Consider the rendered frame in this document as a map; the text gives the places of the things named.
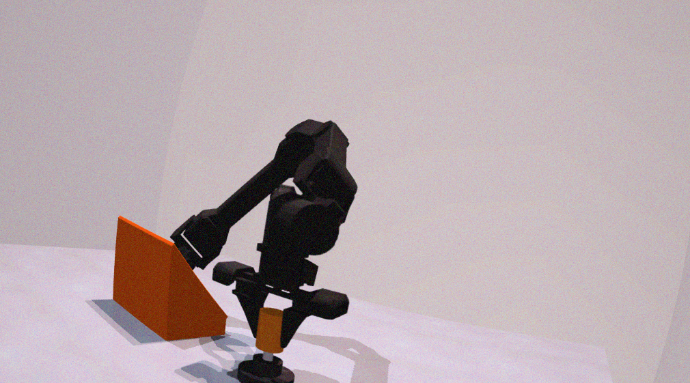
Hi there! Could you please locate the orange cylinder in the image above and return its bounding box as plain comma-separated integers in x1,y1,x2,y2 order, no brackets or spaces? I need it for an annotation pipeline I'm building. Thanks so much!
256,307,284,354

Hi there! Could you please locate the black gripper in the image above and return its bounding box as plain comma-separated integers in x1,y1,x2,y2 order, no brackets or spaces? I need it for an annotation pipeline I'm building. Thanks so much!
212,236,350,349

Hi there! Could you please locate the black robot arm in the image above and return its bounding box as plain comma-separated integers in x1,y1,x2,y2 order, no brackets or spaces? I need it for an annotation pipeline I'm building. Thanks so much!
170,119,358,270

